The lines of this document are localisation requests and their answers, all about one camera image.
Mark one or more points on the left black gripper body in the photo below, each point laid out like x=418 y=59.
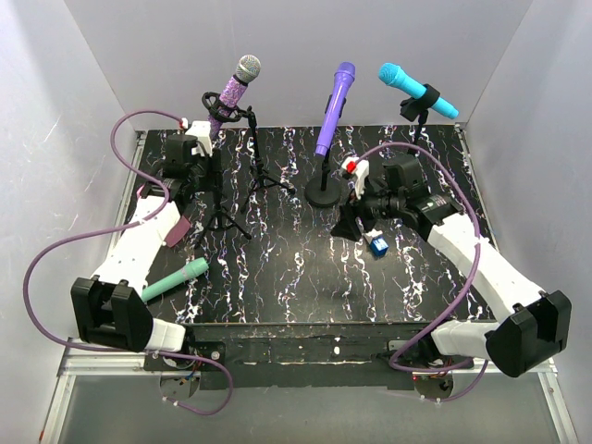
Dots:
x=212 y=169

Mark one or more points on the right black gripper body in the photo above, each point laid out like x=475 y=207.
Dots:
x=365 y=207

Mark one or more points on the round base mic stand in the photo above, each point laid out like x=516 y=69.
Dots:
x=322 y=191

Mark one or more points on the black tripod mic stand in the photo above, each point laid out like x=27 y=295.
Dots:
x=220 y=221

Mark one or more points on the mint green microphone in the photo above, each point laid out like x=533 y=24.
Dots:
x=191 y=270

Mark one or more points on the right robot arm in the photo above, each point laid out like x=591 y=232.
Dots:
x=530 y=325

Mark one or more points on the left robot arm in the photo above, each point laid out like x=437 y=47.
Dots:
x=111 y=306

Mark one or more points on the black rear tripod stand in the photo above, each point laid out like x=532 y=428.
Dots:
x=262 y=178

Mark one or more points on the glitter purple microphone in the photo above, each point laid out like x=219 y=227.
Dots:
x=247 y=70

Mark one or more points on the right round base stand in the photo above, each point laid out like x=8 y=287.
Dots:
x=417 y=109

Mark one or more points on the cyan microphone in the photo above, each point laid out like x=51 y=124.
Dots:
x=394 y=76

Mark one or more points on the blue white small box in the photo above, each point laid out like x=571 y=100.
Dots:
x=376 y=242

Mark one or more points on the pink box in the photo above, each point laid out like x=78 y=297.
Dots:
x=175 y=235

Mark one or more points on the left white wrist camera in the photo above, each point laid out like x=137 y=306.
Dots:
x=201 y=130

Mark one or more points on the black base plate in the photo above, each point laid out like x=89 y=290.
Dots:
x=306 y=355

